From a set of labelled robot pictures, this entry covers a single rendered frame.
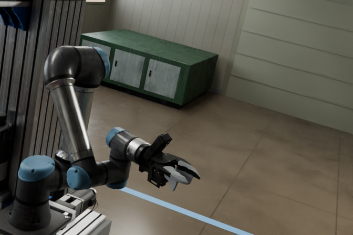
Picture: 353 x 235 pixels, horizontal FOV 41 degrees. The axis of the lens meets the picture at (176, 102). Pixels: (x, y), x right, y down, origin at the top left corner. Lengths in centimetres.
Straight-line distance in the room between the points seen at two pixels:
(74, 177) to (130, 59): 664
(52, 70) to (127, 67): 655
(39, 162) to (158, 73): 625
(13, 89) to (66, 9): 36
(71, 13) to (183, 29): 792
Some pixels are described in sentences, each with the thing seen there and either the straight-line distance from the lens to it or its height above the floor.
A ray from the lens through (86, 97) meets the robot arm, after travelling 170.
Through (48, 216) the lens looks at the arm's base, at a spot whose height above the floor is 129.
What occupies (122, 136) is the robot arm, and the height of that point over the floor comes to 168.
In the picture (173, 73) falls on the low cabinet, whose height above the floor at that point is 57.
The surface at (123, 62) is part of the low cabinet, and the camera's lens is 812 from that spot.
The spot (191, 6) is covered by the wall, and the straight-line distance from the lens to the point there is 969.
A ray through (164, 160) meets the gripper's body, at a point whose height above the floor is 168.
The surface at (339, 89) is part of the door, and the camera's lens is 933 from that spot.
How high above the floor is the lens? 223
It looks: 16 degrees down
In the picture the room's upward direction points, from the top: 13 degrees clockwise
